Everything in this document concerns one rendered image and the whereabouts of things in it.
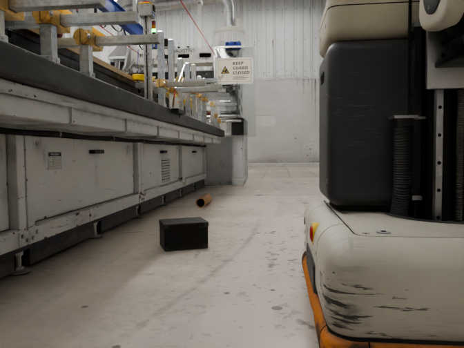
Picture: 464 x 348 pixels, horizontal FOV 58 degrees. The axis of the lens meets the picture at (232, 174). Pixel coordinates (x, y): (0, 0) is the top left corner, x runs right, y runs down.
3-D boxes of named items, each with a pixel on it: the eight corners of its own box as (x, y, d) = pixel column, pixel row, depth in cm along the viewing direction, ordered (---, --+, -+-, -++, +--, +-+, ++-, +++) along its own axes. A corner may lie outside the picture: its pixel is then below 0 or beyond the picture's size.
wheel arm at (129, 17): (138, 27, 129) (138, 12, 128) (134, 23, 125) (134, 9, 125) (7, 32, 133) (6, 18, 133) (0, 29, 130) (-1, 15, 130)
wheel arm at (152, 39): (161, 46, 153) (160, 34, 153) (158, 44, 150) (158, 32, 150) (49, 50, 158) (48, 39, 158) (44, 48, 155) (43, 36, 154)
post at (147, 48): (154, 103, 227) (152, 18, 224) (151, 101, 222) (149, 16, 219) (146, 103, 227) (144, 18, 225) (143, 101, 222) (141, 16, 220)
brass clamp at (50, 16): (72, 33, 134) (72, 17, 134) (50, 20, 121) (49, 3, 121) (54, 34, 135) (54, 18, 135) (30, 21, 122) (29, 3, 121)
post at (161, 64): (165, 112, 252) (163, 32, 250) (163, 111, 249) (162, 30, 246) (159, 112, 253) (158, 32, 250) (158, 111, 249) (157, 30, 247)
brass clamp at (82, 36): (104, 51, 159) (103, 38, 159) (88, 42, 146) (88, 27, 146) (88, 52, 160) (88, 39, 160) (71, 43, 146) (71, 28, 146)
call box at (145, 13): (155, 21, 225) (155, 6, 225) (151, 16, 219) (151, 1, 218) (142, 21, 226) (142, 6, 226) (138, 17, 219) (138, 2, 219)
